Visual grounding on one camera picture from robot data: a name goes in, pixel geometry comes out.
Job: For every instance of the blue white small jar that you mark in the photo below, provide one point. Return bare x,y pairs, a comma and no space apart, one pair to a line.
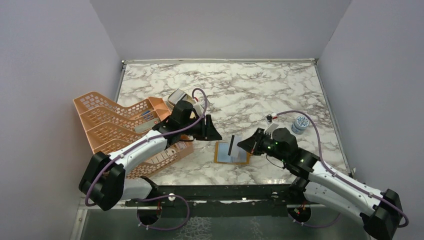
300,124

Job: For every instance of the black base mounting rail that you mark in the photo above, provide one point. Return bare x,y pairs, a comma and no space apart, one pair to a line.
179,201

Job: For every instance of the white card with black stripe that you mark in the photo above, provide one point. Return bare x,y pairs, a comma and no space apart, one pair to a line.
234,145

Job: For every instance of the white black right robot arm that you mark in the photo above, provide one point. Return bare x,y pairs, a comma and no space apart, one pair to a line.
378,211

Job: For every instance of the grey deli box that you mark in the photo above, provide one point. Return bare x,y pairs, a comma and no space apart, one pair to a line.
146,126

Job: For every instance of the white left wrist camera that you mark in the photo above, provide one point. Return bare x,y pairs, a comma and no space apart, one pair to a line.
200,106

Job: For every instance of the aluminium table frame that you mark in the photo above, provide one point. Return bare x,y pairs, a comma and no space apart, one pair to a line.
264,81

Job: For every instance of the yellow leather card holder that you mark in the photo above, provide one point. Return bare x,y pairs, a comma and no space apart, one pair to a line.
221,155

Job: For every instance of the pink plastic desk organizer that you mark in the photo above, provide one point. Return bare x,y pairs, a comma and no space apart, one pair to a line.
109,127

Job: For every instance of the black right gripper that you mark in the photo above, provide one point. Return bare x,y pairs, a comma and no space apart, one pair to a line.
261,135

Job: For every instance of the stack of grey cards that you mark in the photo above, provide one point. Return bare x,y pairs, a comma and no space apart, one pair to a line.
177,96

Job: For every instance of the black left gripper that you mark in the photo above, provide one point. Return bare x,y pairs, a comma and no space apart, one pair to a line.
208,132

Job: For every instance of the beige oval plastic tray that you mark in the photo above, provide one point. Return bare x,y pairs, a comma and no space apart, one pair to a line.
190,100

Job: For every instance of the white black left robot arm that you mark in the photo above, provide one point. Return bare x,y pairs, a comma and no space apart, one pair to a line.
103,181

